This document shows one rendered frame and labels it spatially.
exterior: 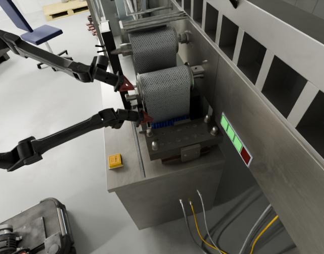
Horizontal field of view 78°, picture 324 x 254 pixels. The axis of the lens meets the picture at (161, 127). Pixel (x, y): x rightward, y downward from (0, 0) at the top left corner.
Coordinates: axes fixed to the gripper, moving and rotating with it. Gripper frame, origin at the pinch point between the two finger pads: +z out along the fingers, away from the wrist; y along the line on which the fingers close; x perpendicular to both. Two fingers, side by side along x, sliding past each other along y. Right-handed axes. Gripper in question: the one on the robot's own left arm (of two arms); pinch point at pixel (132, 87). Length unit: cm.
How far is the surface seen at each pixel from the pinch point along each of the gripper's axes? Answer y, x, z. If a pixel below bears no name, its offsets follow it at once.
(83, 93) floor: -188, -139, 7
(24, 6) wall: -648, -219, -167
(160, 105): 7.7, 0.4, 15.1
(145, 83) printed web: 6.6, 8.0, 2.2
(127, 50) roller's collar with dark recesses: -19.3, 9.7, -5.8
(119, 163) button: 19.8, -36.2, 7.3
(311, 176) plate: 71, 32, 23
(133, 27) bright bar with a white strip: -20.7, 21.6, -7.7
